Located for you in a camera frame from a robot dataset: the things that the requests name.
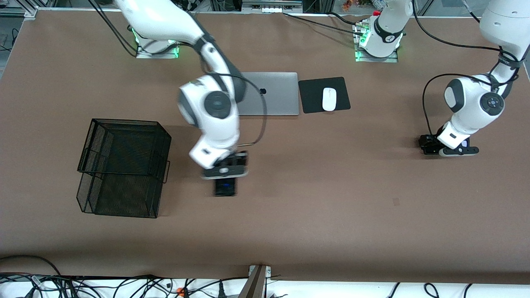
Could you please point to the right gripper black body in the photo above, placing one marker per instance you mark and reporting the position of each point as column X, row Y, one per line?
column 240, row 159

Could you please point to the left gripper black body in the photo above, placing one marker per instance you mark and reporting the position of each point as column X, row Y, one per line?
column 427, row 143

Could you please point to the lavender flip phone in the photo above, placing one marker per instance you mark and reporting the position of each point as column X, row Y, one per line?
column 466, row 144

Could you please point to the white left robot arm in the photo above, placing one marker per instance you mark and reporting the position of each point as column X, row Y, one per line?
column 472, row 103

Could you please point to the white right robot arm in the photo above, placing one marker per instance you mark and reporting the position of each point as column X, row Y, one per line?
column 211, row 120

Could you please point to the silver laptop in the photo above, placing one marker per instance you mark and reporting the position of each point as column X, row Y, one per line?
column 281, row 99

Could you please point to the black mouse pad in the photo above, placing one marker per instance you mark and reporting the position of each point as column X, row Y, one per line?
column 310, row 97

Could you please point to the white computer mouse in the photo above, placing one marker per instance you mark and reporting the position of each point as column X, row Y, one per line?
column 329, row 99

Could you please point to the grey power strip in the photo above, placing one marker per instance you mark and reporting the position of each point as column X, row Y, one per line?
column 271, row 7

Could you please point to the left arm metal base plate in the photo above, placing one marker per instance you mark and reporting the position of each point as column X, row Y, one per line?
column 364, row 60

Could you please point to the metal camera mount pole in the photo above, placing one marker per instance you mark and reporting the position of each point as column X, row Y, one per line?
column 254, row 285

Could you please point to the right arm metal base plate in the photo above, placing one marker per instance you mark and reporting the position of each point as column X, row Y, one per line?
column 143, row 55

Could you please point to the aluminium frame profile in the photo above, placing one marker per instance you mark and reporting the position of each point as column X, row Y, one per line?
column 20, row 11

